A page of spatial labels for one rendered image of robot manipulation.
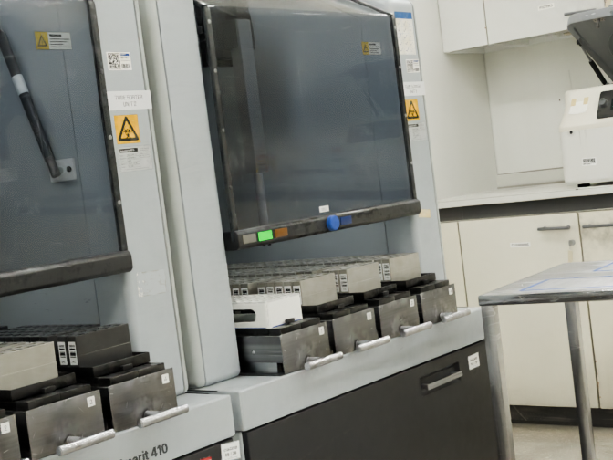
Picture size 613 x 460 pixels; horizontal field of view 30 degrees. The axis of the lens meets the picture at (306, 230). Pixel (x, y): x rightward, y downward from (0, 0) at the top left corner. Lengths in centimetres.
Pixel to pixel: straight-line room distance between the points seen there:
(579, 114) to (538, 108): 76
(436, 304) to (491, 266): 207
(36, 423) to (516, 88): 372
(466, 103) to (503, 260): 84
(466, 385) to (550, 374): 194
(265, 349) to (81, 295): 34
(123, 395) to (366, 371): 62
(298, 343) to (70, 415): 53
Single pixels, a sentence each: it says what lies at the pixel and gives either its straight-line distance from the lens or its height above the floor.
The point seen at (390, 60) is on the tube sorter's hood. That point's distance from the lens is 251.
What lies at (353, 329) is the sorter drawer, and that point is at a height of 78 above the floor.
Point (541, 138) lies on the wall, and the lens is 505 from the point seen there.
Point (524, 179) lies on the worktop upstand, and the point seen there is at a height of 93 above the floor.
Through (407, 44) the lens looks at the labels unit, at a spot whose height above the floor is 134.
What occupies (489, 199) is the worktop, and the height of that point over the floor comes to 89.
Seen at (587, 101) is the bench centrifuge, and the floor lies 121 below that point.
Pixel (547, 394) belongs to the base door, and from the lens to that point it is 449.
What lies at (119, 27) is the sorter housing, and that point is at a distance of 194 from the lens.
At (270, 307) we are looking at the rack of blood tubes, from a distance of 206.
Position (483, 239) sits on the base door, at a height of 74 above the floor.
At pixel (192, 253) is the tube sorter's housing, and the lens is 200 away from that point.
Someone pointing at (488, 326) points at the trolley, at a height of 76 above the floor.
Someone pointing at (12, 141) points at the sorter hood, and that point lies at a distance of 175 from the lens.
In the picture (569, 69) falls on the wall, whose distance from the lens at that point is 498.
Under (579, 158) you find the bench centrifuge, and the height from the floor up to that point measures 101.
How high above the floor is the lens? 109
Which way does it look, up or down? 3 degrees down
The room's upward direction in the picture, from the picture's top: 7 degrees counter-clockwise
